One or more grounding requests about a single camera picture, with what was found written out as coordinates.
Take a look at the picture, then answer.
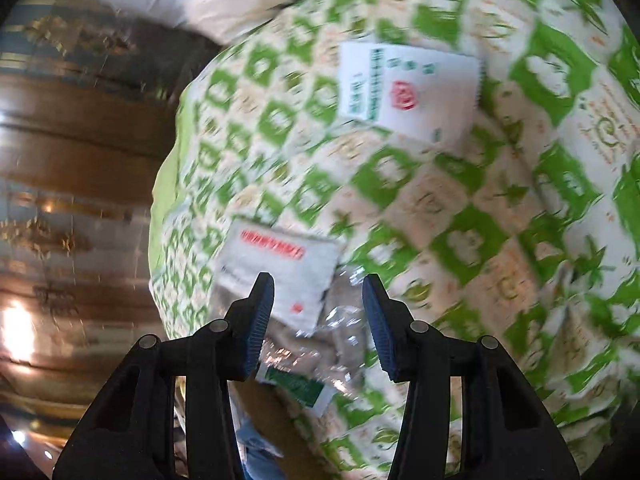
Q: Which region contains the green and white sachet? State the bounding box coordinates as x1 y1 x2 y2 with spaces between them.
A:
255 364 335 417

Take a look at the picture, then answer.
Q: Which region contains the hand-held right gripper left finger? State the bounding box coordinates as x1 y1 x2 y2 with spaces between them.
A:
52 271 276 480

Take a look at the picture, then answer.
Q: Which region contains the white packet with red print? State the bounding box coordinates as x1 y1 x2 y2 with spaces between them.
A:
212 217 347 337

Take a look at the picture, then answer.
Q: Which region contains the blue denim cloth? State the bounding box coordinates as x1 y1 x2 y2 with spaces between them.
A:
234 410 301 480

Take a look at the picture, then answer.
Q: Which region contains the white packet green text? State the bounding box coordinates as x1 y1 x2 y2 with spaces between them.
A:
336 42 482 144

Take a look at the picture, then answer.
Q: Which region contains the green patterned bedsheet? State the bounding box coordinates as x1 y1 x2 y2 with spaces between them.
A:
149 0 640 480

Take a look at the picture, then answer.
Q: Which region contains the clear bag with beige cloth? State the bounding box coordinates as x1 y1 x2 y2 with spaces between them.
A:
250 267 397 413

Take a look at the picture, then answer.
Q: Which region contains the wooden wardrobe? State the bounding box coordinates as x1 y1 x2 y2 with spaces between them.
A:
0 0 227 413

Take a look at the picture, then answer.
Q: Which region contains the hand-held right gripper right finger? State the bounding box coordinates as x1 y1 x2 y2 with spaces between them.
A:
361 274 582 480

